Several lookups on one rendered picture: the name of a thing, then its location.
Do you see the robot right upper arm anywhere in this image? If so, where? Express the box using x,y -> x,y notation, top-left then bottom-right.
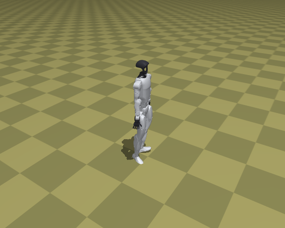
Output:
133,81 -> 142,104

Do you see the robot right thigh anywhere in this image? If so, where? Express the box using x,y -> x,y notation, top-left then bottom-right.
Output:
136,111 -> 146,141

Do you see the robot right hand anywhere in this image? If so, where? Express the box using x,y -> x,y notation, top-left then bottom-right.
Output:
133,117 -> 142,129

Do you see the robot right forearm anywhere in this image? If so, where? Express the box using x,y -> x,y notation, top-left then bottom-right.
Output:
134,100 -> 141,120

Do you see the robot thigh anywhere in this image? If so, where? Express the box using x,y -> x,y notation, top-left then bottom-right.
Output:
145,105 -> 152,133
136,111 -> 146,141

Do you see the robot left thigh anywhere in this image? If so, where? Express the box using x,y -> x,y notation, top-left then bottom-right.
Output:
145,105 -> 152,133

